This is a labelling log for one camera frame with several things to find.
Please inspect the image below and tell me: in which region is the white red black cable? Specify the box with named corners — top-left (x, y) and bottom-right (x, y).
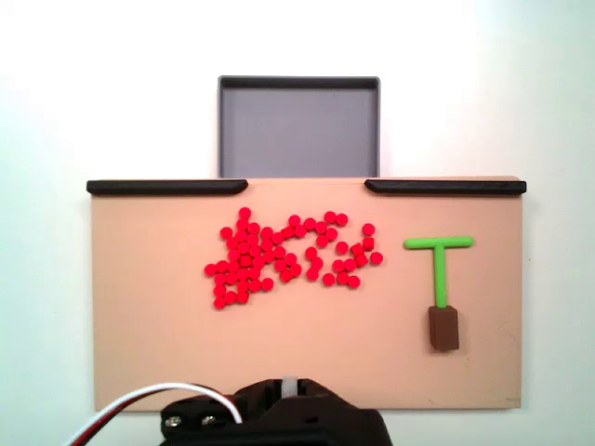
top-left (64, 381), bottom-right (245, 446)

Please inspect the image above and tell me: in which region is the beige board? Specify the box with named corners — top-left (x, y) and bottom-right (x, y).
top-left (87, 175), bottom-right (525, 413)

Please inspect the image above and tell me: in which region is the black rail strip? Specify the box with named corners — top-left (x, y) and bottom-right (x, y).
top-left (364, 177), bottom-right (528, 196)
top-left (86, 179), bottom-right (249, 197)

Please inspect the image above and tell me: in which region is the grey tray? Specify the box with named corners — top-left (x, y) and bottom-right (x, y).
top-left (217, 74), bottom-right (383, 179)

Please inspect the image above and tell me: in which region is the green tool brown handle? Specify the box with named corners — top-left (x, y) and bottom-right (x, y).
top-left (403, 235), bottom-right (476, 353)

